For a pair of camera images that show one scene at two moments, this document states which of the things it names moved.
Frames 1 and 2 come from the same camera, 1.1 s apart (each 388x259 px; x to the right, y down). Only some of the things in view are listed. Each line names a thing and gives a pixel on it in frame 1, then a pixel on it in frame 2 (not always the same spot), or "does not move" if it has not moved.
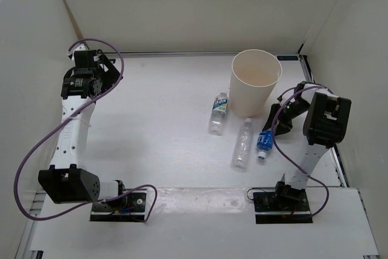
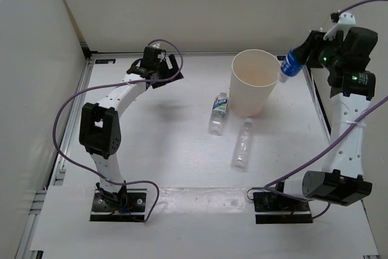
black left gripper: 111,76 to 170,73
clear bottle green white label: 218,114 does not move
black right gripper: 284,125 to 313,43
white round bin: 254,76 does not move
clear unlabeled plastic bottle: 243,146 does not move
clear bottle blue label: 264,143 to 290,68
